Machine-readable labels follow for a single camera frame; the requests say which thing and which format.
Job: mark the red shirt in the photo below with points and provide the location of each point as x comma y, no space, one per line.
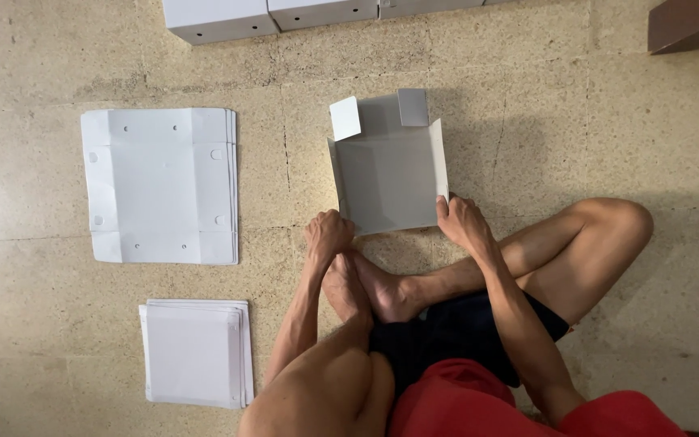
465,403

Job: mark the assembled white cardboard box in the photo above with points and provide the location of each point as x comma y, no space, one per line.
216,17
428,6
322,12

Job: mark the person's left hand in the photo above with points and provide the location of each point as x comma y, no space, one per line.
327,235

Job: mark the person's leg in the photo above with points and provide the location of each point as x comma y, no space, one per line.
325,388
574,255

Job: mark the black shorts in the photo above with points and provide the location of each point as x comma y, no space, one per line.
446,340

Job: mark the person's right leg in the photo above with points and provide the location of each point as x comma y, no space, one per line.
574,255

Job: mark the person's right hand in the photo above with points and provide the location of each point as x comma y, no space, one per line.
465,224

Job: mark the person's left leg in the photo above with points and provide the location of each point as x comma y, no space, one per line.
325,388

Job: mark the brown wooden furniture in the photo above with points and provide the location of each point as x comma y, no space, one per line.
689,23

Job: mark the person's left fingers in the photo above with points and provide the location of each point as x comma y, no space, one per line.
347,222

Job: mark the stack of flat box blanks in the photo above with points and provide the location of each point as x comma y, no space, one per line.
158,185

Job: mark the stack of small white sheets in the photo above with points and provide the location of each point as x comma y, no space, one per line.
195,355

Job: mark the half-folded white cardboard box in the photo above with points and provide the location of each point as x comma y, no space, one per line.
389,176

